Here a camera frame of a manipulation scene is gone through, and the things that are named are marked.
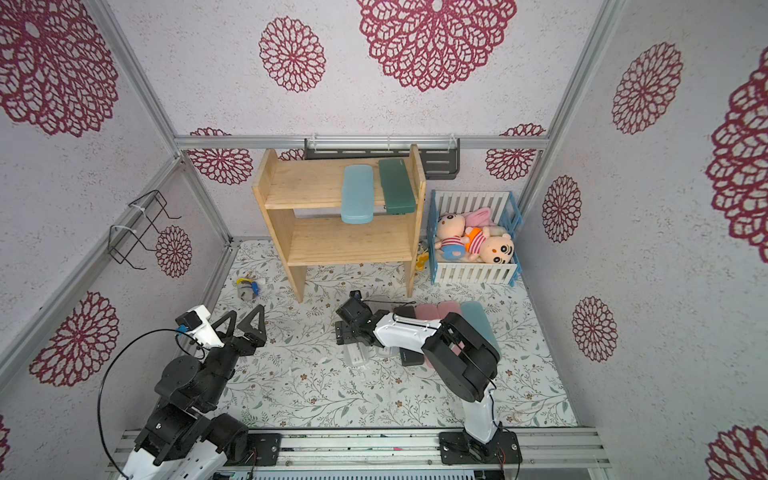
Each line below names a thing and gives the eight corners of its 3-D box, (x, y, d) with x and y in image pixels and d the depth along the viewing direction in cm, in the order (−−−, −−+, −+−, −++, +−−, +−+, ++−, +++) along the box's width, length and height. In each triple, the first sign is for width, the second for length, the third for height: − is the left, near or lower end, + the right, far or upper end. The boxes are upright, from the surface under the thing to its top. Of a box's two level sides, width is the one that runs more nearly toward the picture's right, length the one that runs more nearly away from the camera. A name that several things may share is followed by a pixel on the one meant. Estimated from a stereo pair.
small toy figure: (236, 302, 104) (230, 294, 100) (242, 286, 108) (237, 278, 105) (255, 302, 104) (250, 294, 100) (260, 286, 108) (256, 278, 105)
